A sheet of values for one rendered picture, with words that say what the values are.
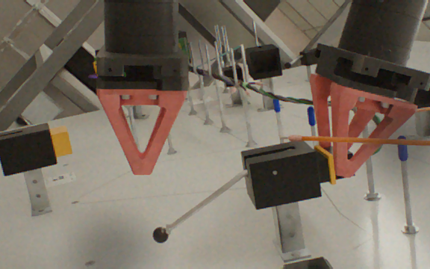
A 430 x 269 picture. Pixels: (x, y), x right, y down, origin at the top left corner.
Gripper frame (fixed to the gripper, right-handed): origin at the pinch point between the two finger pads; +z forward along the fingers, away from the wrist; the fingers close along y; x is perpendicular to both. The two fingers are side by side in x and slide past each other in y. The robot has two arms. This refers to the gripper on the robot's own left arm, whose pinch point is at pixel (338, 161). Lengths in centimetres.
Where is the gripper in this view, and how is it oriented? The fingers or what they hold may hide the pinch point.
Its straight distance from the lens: 52.9
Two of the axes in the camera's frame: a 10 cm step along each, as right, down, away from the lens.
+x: -9.6, -2.2, -1.9
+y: -1.4, -2.3, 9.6
